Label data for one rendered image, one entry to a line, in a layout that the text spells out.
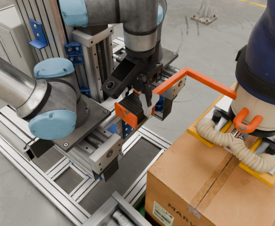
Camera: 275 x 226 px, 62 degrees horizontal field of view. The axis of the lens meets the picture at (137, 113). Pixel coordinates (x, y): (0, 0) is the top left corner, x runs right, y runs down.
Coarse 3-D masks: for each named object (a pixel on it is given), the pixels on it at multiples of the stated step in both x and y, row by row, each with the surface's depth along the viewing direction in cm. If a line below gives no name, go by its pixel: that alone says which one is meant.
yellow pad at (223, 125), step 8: (232, 88) 90; (208, 112) 81; (216, 112) 77; (216, 120) 77; (224, 120) 78; (192, 128) 76; (216, 128) 76; (224, 128) 76; (200, 136) 74; (208, 144) 73
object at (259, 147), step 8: (256, 144) 72; (264, 144) 72; (272, 144) 68; (256, 152) 70; (264, 152) 70; (272, 152) 68; (248, 168) 67; (256, 176) 66; (264, 176) 65; (272, 176) 65; (272, 184) 63
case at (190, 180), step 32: (160, 160) 83; (192, 160) 83; (224, 160) 83; (160, 192) 83; (192, 192) 75; (224, 192) 75; (256, 192) 75; (160, 224) 104; (192, 224) 80; (224, 224) 68; (256, 224) 68
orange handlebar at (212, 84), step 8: (184, 72) 78; (192, 72) 78; (168, 80) 74; (176, 80) 76; (200, 80) 76; (208, 80) 75; (160, 88) 72; (216, 88) 74; (224, 88) 72; (232, 96) 71; (240, 112) 65; (248, 112) 66; (240, 120) 63; (256, 120) 63; (240, 128) 62; (248, 128) 61
